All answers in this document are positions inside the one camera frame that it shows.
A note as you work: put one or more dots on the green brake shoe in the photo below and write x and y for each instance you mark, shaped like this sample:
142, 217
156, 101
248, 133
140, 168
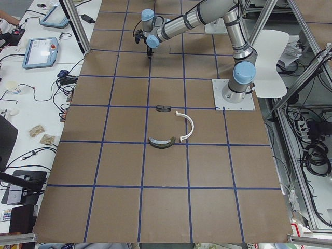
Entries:
161, 144

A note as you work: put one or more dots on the black brake pad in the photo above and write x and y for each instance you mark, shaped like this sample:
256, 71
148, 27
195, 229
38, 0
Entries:
163, 108

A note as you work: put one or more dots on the white plastic chair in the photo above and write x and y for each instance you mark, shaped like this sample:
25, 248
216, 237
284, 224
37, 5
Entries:
269, 46

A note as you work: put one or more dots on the black power adapter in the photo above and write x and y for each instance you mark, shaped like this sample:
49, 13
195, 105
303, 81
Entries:
87, 18

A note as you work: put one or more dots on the near blue teach pendant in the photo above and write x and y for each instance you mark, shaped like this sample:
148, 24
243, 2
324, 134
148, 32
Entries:
40, 52

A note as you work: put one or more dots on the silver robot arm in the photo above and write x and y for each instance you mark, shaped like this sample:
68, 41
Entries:
157, 29

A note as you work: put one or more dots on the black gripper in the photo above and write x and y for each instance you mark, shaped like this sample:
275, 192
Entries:
149, 49

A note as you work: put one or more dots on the white tape roll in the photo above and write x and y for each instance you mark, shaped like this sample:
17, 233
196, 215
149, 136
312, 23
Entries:
13, 87

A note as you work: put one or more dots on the aluminium frame post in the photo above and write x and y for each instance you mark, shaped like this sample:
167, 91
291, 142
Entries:
73, 18

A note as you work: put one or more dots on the black monitor stand base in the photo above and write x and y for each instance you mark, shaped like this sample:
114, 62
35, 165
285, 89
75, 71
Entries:
24, 187

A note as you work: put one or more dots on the blue teach pendant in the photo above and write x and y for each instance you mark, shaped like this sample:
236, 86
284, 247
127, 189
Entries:
55, 18
40, 52

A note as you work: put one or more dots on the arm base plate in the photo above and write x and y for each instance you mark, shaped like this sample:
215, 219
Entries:
216, 27
225, 99

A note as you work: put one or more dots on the far blue teach pendant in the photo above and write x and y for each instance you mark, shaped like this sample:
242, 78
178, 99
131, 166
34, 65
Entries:
55, 18

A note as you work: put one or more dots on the bag of small parts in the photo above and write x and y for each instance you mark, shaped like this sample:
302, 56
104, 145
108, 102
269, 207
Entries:
36, 130

